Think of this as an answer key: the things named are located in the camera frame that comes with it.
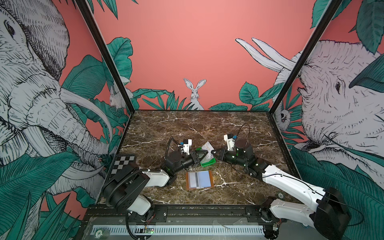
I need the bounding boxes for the left black frame post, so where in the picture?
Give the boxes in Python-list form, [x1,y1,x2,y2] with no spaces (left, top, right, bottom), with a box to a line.
[75,0,135,115]

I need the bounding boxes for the left camera black cable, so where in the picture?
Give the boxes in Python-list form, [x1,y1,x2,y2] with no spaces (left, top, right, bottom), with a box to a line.
[164,136,181,161]

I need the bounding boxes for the camera black cable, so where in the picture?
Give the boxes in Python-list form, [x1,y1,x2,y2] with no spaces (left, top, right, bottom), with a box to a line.
[164,136,181,161]
[235,122,252,142]

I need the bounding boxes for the right camera black cable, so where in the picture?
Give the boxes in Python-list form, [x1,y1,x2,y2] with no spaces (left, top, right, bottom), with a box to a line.
[235,122,252,142]

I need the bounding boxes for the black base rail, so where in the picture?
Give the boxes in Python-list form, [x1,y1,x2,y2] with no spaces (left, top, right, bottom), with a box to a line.
[84,204,281,225]

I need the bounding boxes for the green plastic tray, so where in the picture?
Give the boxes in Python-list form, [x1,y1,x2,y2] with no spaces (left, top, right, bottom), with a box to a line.
[200,148,216,167]

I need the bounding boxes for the brown leather card holder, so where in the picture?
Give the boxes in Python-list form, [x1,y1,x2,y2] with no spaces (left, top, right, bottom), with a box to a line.
[186,171,214,191]

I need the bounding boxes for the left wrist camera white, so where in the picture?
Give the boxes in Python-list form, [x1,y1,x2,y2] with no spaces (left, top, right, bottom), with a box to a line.
[178,139,192,156]

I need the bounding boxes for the right black frame post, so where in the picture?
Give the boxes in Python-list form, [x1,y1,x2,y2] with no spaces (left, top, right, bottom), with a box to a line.
[269,0,342,115]

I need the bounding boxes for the black white checkerboard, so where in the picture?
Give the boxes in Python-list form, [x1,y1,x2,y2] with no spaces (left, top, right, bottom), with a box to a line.
[110,154,137,177]

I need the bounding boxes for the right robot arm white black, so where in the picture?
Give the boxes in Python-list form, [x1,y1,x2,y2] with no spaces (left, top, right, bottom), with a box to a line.
[211,139,351,240]

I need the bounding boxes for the white slotted cable duct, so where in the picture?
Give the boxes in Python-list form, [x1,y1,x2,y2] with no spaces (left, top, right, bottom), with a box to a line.
[90,225,265,238]

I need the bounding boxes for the black frame post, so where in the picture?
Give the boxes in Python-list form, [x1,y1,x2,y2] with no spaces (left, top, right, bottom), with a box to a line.
[75,0,135,115]
[269,0,342,115]

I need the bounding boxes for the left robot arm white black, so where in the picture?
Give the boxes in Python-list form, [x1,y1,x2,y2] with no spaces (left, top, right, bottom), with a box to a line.
[102,150,208,221]

